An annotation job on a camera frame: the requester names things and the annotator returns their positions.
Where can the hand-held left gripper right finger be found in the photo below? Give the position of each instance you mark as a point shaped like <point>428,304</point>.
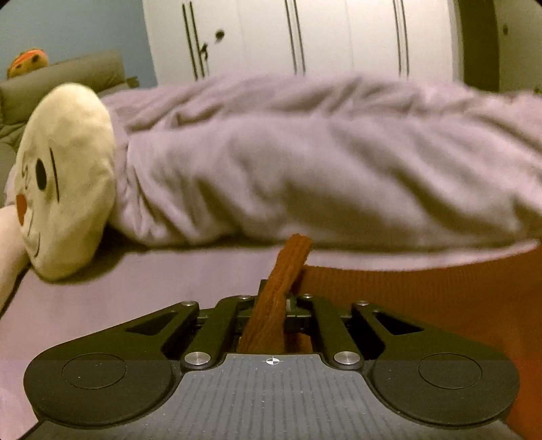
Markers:
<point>318,317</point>

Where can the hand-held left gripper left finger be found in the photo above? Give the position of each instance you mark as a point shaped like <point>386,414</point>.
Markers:
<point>230,316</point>

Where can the brown button cardigan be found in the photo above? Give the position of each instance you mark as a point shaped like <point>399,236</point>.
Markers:
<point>423,304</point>

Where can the grey bed sheet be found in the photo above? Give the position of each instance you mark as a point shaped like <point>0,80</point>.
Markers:
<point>127,292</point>

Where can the grey duvet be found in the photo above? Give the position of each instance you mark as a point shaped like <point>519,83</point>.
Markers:
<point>317,169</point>

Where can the cream plush toy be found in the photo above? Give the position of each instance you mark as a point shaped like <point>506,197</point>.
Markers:
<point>67,177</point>

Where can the white wardrobe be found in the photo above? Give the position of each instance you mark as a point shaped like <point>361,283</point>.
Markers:
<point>338,38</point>

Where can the orange plush toy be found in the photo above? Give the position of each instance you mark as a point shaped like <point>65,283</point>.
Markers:
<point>27,63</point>

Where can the dark door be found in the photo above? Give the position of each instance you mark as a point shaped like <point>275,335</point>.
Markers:
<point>504,46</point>

